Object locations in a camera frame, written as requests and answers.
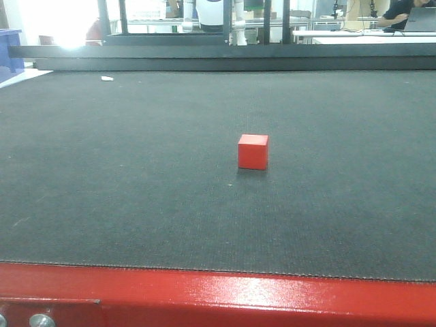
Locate silver bolt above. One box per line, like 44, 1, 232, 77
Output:
29, 313, 56, 327

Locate person in black shirt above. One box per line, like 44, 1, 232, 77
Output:
377, 0, 435, 30

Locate dark grey table mat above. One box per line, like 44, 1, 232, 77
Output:
1, 71, 435, 281

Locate grey laptop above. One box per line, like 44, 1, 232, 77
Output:
404, 7, 435, 32

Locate white background table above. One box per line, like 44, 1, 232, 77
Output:
292, 30, 435, 45

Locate blue plastic crate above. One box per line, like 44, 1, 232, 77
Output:
0, 29, 25, 82

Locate black metal frame rails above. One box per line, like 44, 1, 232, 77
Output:
10, 1, 435, 72

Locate red metal table edge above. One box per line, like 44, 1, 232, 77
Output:
1, 263, 435, 326

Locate red magnetic cube block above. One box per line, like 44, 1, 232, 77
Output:
238, 134, 269, 170

